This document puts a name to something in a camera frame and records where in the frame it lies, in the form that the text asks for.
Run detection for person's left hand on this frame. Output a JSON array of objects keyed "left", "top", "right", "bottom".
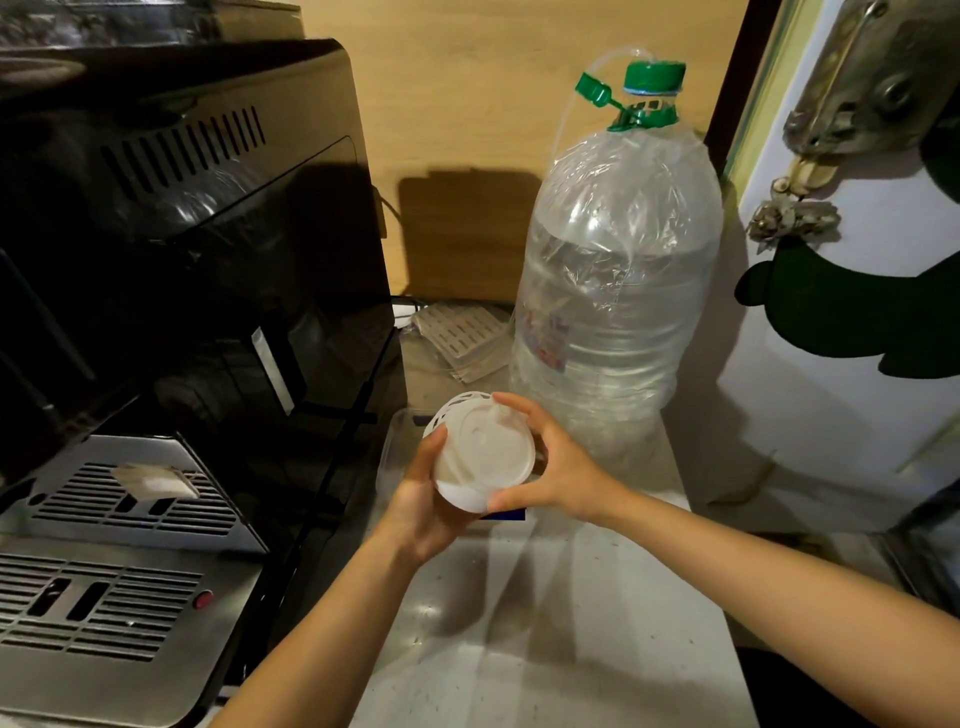
[{"left": 374, "top": 425, "right": 496, "bottom": 565}]

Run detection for person's left forearm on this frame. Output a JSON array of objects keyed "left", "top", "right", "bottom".
[{"left": 209, "top": 524, "right": 425, "bottom": 728}]

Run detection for beige hanging hook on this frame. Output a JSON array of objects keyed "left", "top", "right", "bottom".
[{"left": 772, "top": 153, "right": 841, "bottom": 198}]

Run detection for black round bin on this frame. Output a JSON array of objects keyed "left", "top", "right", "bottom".
[{"left": 738, "top": 644, "right": 879, "bottom": 728}]

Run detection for black coffee machine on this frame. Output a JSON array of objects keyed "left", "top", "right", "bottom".
[{"left": 0, "top": 0, "right": 410, "bottom": 728}]

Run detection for clear plastic box blue clips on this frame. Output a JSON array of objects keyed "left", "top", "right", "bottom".
[{"left": 374, "top": 407, "right": 556, "bottom": 523}]

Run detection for large silver drip tray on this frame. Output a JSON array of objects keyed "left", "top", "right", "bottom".
[{"left": 0, "top": 533, "right": 264, "bottom": 728}]

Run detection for dark metal door frame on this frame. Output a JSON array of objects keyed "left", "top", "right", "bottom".
[{"left": 877, "top": 479, "right": 960, "bottom": 624}]

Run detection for person's right forearm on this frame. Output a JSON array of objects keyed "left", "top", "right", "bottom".
[{"left": 605, "top": 483, "right": 960, "bottom": 728}]

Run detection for green bottle cap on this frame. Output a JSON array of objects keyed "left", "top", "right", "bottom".
[{"left": 575, "top": 59, "right": 688, "bottom": 133}]

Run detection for person's right hand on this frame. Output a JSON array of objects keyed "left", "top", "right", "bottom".
[{"left": 485, "top": 391, "right": 630, "bottom": 528}]

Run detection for grey metal door latch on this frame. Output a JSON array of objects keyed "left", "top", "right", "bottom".
[{"left": 783, "top": 0, "right": 960, "bottom": 159}]

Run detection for white paper scrap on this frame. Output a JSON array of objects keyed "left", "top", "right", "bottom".
[{"left": 112, "top": 463, "right": 202, "bottom": 502}]

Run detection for large clear water bottle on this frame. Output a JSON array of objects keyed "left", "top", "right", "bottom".
[{"left": 509, "top": 59, "right": 725, "bottom": 481}]

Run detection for white door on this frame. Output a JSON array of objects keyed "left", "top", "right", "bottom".
[{"left": 704, "top": 0, "right": 960, "bottom": 535}]

